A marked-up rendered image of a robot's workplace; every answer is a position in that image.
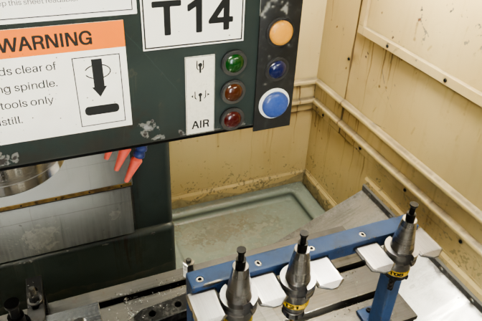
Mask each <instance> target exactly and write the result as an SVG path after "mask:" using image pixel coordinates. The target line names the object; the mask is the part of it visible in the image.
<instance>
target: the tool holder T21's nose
mask: <svg viewBox="0 0 482 321"><path fill-rule="evenodd" d="M304 310H305V309H303V310H299V311H294V310H289V309H288V308H287V307H285V306H284V305H283V306H282V310H281V311H282V313H283V314H284V315H285V316H286V317H287V318H288V319H290V320H298V319H300V318H302V317H303V316H304V313H305V312H304Z"/></svg>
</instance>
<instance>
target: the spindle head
mask: <svg viewBox="0 0 482 321"><path fill-rule="evenodd" d="M136 6H137V14H124V15H115V16H98V17H89V18H80V19H63V20H54V21H37V22H28V23H19V24H2V25H0V30H5V29H21V28H30V27H45V26H54V25H63V24H79V23H88V22H97V21H112V20H121V19H122V20H123V27H124V35H125V43H126V59H127V68H128V84H129V92H130V100H131V116H132V125H126V126H120V127H116V128H107V129H102V130H94V131H89V132H84V133H75V134H71V135H62V136H57V137H52V138H44V139H39V140H31V141H25V142H20V143H12V144H7V145H0V171H6V170H11V169H15V168H23V167H27V166H35V165H39V164H44V163H52V162H56V161H64V160H69V159H73V158H81V157H85V156H89V155H97V154H101V153H109V152H114V151H118V150H126V149H131V148H138V147H143V146H147V145H155V144H159V143H167V142H171V141H176V140H183V139H188V138H196V137H200V136H205V135H213V134H217V133H225V132H229V131H233V130H225V129H224V128H223V127H222V126H221V124H220V117H221V115H222V113H223V112H224V111H225V110H226V109H228V108H231V107H238V108H239V109H241V111H243V113H244V116H245V118H244V121H243V123H242V124H241V126H240V127H239V128H237V129H235V130H241V129H246V128H253V118H254V106H255V83H256V71H257V49H258V37H259V25H260V0H245V20H244V36H243V41H236V42H224V43H217V44H204V45H197V46H190V47H178V48H171V49H158V50H151V51H145V52H144V51H143V42H142V31H141V11H140V1H139V0H136ZM234 49H238V50H240V51H242V52H243V53H244V54H245V55H246V57H247V65H246V68H245V69H244V70H243V71H242V72H241V73H240V74H238V75H235V76H230V75H227V74H225V73H224V71H223V70H222V67H221V61H222V58H223V57H224V55H225V54H226V53H227V52H229V51H231V50H234ZM208 54H215V71H214V130H213V131H209V132H204V133H196V134H192V135H186V90H185V57H195V56H201V55H208ZM229 80H240V81H241V82H242V83H243V84H244V85H245V95H244V97H243V98H242V99H241V101H239V102H237V103H235V104H228V103H226V102H224V101H223V99H222V98H221V95H220V92H221V89H222V86H223V85H224V84H225V83H226V82H228V81H229Z"/></svg>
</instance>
